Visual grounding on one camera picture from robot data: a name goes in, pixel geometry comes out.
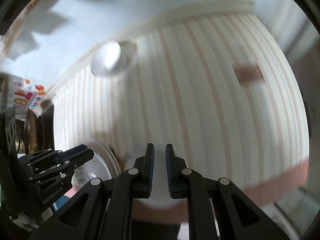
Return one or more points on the large white floral plate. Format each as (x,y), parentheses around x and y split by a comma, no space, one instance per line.
(100,162)

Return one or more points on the colourful wall stickers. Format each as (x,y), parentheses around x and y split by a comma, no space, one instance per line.
(25,97)

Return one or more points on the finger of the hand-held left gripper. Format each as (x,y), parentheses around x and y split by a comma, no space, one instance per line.
(75,152)
(72,163)

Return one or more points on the white bowl with red flowers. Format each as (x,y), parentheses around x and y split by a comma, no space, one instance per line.
(160,177)

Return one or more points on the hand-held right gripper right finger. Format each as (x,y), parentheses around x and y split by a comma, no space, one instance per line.
(170,170)

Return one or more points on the striped cat-print cloth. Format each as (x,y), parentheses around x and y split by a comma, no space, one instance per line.
(200,105)

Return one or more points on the plain white bowl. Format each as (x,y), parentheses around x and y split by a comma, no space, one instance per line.
(106,58)

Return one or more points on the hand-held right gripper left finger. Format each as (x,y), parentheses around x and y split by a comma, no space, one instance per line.
(149,170)

